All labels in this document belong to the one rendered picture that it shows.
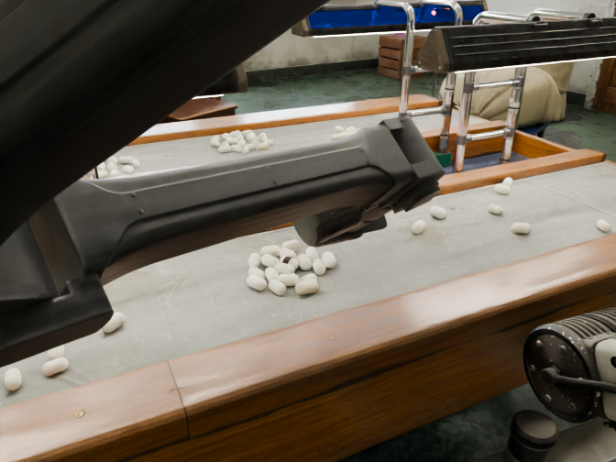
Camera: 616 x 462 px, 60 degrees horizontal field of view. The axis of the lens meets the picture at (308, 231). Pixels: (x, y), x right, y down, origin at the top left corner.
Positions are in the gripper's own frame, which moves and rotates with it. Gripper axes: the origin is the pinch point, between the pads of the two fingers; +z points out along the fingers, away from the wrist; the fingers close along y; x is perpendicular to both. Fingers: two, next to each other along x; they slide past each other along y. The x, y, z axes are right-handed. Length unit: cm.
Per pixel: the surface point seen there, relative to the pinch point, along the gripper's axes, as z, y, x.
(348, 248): 19.0, -12.5, 1.5
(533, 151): 51, -97, -18
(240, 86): -0.8, 6.4, -22.6
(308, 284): 9.4, 0.7, 6.6
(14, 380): 6.4, 42.0, 9.2
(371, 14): 43, -51, -62
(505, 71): 186, -244, -109
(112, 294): 20.9, 28.8, -0.3
